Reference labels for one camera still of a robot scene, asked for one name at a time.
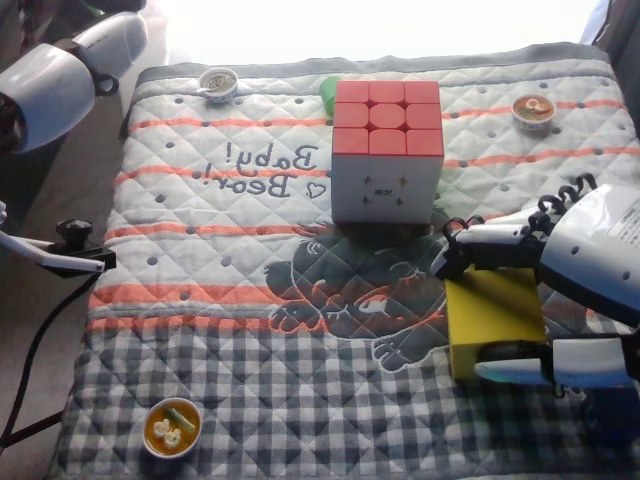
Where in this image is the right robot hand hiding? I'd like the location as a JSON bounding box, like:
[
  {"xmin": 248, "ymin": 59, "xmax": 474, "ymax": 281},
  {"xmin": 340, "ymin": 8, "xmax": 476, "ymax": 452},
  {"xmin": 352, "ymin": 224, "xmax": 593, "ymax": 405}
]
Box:
[{"xmin": 431, "ymin": 182, "xmax": 640, "ymax": 390}]

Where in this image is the yellow block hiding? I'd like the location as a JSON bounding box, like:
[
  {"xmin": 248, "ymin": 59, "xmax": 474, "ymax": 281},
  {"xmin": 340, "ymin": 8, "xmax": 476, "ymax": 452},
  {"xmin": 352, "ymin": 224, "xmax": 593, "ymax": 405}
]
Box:
[{"xmin": 444, "ymin": 264, "xmax": 549, "ymax": 384}]

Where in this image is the blue block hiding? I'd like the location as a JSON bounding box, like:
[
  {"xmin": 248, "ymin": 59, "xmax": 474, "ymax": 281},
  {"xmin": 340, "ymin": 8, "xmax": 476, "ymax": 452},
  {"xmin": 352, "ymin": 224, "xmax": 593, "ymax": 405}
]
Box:
[{"xmin": 582, "ymin": 392, "xmax": 640, "ymax": 451}]

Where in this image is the Rubik's cube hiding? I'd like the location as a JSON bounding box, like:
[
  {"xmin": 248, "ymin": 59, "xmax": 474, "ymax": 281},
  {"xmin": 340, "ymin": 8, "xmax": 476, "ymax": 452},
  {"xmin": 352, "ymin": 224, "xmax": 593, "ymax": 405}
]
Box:
[{"xmin": 330, "ymin": 78, "xmax": 447, "ymax": 225}]

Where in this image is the toy bowl of noodles with egg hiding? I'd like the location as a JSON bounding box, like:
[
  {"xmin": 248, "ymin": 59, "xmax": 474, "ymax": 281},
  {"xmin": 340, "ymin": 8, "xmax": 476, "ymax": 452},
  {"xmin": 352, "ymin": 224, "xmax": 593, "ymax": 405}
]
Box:
[{"xmin": 510, "ymin": 94, "xmax": 557, "ymax": 134}]

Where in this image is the grey quilt with printed bear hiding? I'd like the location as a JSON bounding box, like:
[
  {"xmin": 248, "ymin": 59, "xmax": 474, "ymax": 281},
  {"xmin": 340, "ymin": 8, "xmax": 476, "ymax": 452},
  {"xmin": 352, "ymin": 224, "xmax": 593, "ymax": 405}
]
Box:
[{"xmin": 47, "ymin": 42, "xmax": 640, "ymax": 480}]

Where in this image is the green toy cup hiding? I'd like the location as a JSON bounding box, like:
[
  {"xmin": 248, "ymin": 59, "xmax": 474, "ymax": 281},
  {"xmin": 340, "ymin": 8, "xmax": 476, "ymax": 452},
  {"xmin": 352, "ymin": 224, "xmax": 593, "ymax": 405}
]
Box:
[{"xmin": 318, "ymin": 77, "xmax": 341, "ymax": 117}]

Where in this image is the white toy bowl with spoon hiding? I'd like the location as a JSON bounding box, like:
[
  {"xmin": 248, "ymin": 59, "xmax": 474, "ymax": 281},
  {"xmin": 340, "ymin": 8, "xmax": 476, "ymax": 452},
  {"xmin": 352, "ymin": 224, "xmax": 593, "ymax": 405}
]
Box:
[{"xmin": 196, "ymin": 67, "xmax": 240, "ymax": 107}]

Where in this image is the toy bowl of orange soup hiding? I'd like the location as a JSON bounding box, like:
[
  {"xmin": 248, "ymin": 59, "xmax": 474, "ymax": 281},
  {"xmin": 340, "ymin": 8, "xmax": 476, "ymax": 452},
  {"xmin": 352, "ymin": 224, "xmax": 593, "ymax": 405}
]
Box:
[{"xmin": 142, "ymin": 398, "xmax": 203, "ymax": 459}]

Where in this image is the black clamp knob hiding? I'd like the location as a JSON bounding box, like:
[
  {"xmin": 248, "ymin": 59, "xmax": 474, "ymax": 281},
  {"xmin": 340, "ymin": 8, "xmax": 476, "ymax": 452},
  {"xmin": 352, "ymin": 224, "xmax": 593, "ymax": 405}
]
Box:
[{"xmin": 42, "ymin": 217, "xmax": 119, "ymax": 279}]

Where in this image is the white mount bracket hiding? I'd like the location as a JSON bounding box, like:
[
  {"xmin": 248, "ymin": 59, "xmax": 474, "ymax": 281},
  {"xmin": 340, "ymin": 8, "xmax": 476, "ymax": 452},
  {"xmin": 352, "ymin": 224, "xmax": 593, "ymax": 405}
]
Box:
[{"xmin": 0, "ymin": 232, "xmax": 106, "ymax": 274}]

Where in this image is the black cable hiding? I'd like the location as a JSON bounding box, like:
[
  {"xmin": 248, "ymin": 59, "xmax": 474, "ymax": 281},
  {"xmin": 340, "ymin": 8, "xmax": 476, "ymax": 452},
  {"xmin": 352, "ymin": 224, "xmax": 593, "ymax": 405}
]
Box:
[
  {"xmin": 0, "ymin": 272, "xmax": 101, "ymax": 441},
  {"xmin": 0, "ymin": 414, "xmax": 69, "ymax": 451}
]

